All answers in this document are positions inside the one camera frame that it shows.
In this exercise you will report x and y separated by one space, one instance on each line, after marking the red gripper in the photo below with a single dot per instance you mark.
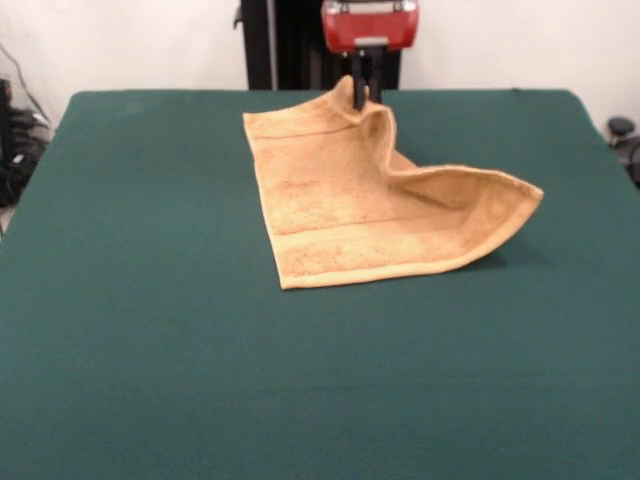
370 27

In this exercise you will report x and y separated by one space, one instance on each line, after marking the tan terry towel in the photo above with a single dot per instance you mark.
340 200

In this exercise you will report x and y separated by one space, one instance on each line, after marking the dark green table cloth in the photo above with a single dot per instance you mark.
150 350

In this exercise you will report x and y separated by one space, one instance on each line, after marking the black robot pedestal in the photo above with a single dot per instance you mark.
290 45

